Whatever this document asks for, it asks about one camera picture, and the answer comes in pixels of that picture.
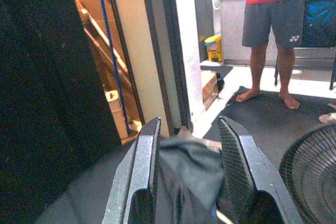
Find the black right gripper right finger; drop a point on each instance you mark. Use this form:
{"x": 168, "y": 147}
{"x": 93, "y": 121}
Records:
{"x": 252, "y": 171}

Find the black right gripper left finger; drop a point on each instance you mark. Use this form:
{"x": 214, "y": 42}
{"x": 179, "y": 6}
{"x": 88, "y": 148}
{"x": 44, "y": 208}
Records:
{"x": 143, "y": 171}

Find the dark green cloth garment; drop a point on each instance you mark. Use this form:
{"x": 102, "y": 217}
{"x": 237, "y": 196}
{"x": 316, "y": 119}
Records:
{"x": 189, "y": 171}

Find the black floor fan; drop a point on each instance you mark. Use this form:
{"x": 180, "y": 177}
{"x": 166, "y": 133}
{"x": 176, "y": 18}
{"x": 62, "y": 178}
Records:
{"x": 311, "y": 176}

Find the pale slipper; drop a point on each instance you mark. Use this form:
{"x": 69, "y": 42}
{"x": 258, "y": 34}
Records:
{"x": 328, "y": 117}

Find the brown cardboard box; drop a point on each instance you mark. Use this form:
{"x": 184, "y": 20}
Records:
{"x": 209, "y": 87}

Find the wooden ladder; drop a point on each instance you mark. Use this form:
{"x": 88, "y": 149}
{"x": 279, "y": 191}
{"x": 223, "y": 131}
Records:
{"x": 105, "y": 58}

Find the dark framed glass door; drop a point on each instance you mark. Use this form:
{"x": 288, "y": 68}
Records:
{"x": 149, "y": 51}

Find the black fabric panel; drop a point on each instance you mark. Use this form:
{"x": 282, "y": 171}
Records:
{"x": 47, "y": 90}

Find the yellow plastic container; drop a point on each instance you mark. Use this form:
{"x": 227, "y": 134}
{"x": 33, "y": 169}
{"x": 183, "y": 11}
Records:
{"x": 214, "y": 48}

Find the black metal rack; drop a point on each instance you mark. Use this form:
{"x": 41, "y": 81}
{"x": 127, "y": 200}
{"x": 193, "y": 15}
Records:
{"x": 315, "y": 58}

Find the person in red shirt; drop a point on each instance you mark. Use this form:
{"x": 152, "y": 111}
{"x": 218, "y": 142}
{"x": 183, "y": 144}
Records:
{"x": 273, "y": 24}

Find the grey cabinet with dark top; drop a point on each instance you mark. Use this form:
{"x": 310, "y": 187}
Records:
{"x": 232, "y": 22}

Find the blue bag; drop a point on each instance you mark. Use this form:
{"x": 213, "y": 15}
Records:
{"x": 320, "y": 20}

